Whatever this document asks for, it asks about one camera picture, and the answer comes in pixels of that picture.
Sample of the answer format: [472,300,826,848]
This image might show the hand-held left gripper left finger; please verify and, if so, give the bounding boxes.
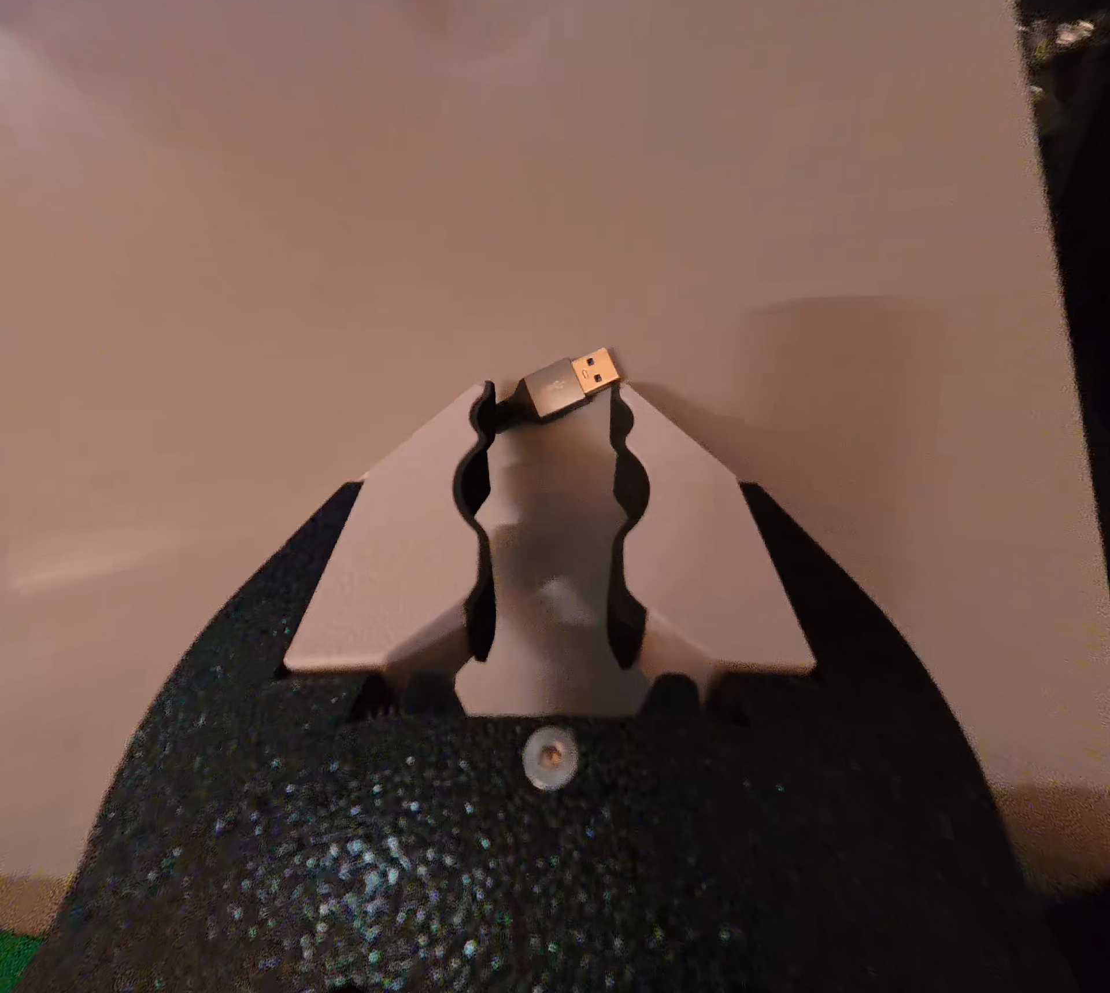
[284,381,497,706]

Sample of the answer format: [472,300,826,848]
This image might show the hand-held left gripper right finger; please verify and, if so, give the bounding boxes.
[607,382,818,706]

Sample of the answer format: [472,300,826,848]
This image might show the braided USB cable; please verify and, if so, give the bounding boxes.
[493,348,623,434]

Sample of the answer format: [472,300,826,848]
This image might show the green plastic bin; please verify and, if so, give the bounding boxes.
[0,931,45,993]

